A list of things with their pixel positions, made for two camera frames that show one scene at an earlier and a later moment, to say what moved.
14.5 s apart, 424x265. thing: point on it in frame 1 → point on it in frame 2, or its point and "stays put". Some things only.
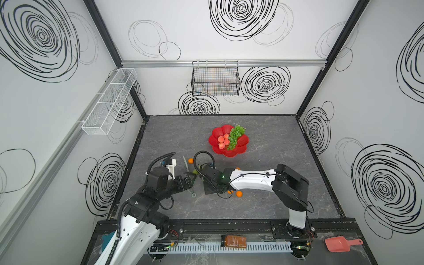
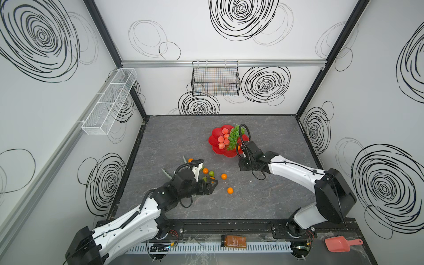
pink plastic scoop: (340, 244) stays put
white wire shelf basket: (100, 118) stays put
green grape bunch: (237, 131) stays put
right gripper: (206, 188) → (241, 164)
